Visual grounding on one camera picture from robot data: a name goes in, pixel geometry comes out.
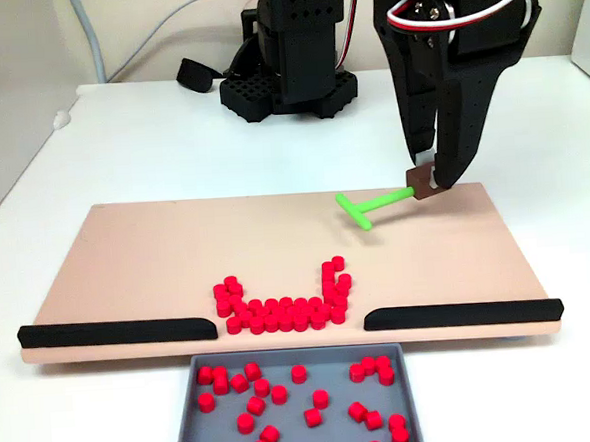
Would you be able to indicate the black table clamp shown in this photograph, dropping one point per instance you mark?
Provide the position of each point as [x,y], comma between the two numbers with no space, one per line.
[193,76]

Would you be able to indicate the grey rectangular tray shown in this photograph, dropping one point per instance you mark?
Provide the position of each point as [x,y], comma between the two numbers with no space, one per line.
[335,379]

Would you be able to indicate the beige flat board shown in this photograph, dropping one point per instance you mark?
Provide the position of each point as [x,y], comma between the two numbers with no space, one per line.
[152,260]

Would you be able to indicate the small white clip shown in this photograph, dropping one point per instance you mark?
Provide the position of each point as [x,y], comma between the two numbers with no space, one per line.
[61,120]

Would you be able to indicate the black foam rail strip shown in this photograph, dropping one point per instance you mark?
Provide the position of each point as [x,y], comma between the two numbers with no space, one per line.
[461,315]
[106,333]

